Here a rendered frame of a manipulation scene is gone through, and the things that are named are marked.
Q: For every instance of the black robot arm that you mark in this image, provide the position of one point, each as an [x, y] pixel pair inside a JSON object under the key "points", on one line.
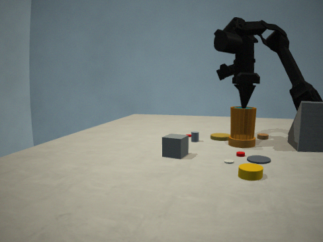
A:
{"points": [[234, 42]]}

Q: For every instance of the yellow short cylinder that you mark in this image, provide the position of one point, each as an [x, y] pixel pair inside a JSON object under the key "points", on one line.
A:
{"points": [[250, 171]]}

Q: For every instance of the yellow round disc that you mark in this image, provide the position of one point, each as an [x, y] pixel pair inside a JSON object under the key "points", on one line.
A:
{"points": [[219, 137]]}

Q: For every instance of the grey cylinder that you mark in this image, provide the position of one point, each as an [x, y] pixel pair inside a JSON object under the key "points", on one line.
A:
{"points": [[195, 136]]}

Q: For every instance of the small white disc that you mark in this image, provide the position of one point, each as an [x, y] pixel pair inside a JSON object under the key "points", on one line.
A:
{"points": [[228, 161]]}

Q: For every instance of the grey flat disc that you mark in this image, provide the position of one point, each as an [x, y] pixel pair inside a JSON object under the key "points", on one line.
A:
{"points": [[258, 159]]}

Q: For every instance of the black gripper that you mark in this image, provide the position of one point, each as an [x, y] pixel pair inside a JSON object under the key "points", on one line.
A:
{"points": [[246, 78]]}

